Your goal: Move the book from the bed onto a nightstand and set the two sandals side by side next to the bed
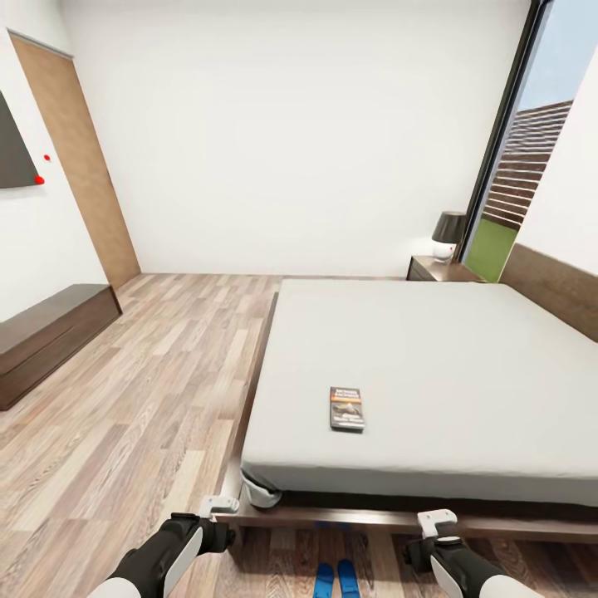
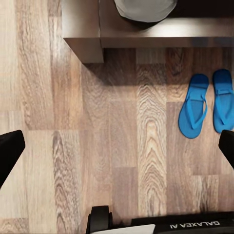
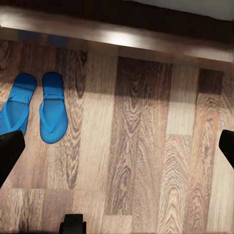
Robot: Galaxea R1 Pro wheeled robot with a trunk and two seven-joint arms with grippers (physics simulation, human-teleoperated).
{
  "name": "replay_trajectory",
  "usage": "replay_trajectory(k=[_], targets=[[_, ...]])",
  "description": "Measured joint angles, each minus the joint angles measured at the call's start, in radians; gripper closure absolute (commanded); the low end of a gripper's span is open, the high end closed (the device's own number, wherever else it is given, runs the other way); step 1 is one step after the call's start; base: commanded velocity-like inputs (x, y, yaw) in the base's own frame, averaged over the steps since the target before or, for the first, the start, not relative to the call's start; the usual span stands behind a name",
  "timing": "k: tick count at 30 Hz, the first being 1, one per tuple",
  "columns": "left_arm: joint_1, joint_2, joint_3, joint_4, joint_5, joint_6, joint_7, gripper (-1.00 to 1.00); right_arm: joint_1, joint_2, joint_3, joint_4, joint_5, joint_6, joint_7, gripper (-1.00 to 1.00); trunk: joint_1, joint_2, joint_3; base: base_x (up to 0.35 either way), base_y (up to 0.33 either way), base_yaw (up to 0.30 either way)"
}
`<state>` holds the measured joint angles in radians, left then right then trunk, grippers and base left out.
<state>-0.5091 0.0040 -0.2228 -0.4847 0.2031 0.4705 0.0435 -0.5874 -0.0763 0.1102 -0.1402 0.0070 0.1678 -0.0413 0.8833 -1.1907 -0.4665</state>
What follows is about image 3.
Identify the sandal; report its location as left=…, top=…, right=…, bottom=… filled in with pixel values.
left=39, top=72, right=68, bottom=144
left=0, top=73, right=37, bottom=135

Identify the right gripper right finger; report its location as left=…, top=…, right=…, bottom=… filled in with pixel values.
left=218, top=130, right=234, bottom=168

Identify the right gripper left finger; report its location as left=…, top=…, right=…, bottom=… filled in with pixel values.
left=0, top=130, right=25, bottom=188

